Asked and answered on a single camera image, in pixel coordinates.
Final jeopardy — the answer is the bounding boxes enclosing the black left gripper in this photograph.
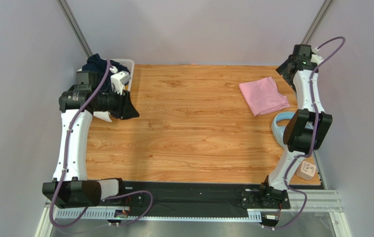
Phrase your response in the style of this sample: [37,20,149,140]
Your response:
[94,86,140,120]

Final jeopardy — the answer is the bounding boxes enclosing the pink t shirt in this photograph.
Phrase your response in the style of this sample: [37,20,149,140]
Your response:
[239,77,291,117]

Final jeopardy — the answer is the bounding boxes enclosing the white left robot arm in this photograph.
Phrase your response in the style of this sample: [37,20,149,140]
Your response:
[42,69,139,209]

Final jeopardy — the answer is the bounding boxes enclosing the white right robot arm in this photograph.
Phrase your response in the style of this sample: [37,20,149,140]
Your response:
[258,44,332,208]

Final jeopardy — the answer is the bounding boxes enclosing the white t shirt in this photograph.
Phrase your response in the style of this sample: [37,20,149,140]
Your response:
[76,68,114,122]

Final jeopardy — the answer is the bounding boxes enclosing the white plastic laundry basket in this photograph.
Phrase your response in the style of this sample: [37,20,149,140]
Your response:
[110,59,135,94]

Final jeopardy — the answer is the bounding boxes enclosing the light blue headphones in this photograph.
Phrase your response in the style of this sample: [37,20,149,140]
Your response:
[271,112,294,148]

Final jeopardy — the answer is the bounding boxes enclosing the small pink cube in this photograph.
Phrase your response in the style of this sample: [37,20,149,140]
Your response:
[295,161,317,180]

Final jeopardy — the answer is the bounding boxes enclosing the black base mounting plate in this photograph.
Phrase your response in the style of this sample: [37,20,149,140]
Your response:
[91,180,324,218]

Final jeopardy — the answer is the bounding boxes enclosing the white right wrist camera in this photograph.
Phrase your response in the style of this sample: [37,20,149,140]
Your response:
[310,48,324,65]

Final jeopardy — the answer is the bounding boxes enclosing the right aluminium corner post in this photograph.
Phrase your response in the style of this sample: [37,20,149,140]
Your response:
[301,0,334,44]

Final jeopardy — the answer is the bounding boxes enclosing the aluminium corner post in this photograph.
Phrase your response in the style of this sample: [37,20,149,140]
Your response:
[301,0,334,44]
[57,0,93,57]

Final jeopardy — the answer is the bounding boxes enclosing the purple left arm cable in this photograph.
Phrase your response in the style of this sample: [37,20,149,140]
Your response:
[48,59,154,229]

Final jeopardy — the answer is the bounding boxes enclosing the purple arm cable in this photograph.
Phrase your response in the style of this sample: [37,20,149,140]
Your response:
[260,36,346,230]
[48,59,154,229]

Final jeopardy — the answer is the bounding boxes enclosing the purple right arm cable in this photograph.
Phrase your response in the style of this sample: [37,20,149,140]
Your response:
[260,36,346,230]

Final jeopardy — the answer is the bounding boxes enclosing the left aluminium corner post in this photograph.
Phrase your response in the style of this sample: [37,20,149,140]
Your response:
[57,0,93,57]

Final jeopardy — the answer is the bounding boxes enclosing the aluminium frame rail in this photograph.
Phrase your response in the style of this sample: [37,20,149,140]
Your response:
[36,182,351,237]

